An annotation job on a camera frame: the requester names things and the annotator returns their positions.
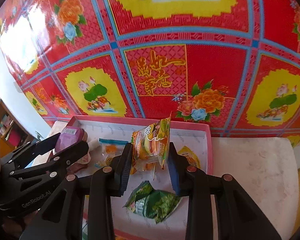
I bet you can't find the green snack packet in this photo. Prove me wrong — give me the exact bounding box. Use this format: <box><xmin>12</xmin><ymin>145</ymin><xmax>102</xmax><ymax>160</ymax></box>
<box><xmin>124</xmin><ymin>181</ymin><xmax>181</xmax><ymax>224</ymax></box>

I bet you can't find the wooden shelf with items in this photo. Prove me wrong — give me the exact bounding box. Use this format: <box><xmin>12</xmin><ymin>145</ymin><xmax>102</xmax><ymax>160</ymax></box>
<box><xmin>0</xmin><ymin>100</ymin><xmax>33</xmax><ymax>158</ymax></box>

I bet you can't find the orange cartoon snack packet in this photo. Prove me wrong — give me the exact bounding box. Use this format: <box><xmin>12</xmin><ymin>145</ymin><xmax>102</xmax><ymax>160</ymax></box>
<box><xmin>130</xmin><ymin>117</ymin><xmax>171</xmax><ymax>174</ymax></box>

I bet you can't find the small yellow snack packet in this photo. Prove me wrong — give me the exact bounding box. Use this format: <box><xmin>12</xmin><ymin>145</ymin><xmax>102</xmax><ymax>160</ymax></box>
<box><xmin>177</xmin><ymin>146</ymin><xmax>200</xmax><ymax>168</ymax></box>

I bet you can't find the purple jelly cup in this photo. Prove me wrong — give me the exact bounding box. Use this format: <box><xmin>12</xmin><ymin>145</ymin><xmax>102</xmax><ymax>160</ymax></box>
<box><xmin>55</xmin><ymin>126</ymin><xmax>88</xmax><ymax>153</ymax></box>

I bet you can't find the pink white drink pouch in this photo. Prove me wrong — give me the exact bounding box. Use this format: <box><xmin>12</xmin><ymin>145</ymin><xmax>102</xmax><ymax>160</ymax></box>
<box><xmin>75</xmin><ymin>139</ymin><xmax>100</xmax><ymax>165</ymax></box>

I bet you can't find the pink shallow box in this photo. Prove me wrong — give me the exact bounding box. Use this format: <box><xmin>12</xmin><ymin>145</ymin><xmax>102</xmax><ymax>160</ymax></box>
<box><xmin>68</xmin><ymin>115</ymin><xmax>213</xmax><ymax>239</ymax></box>

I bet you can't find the person's left hand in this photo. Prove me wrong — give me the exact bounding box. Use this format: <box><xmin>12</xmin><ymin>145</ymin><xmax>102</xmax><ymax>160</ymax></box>
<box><xmin>2</xmin><ymin>210</ymin><xmax>38</xmax><ymax>237</ymax></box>

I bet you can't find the red floral wall cloth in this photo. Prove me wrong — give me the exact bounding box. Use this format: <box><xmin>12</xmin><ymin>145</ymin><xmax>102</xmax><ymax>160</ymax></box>
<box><xmin>0</xmin><ymin>0</ymin><xmax>300</xmax><ymax>145</ymax></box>

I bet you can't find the clear blue-edged snack bag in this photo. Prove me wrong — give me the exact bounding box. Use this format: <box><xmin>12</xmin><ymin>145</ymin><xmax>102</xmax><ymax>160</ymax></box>
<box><xmin>94</xmin><ymin>138</ymin><xmax>128</xmax><ymax>168</ymax></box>

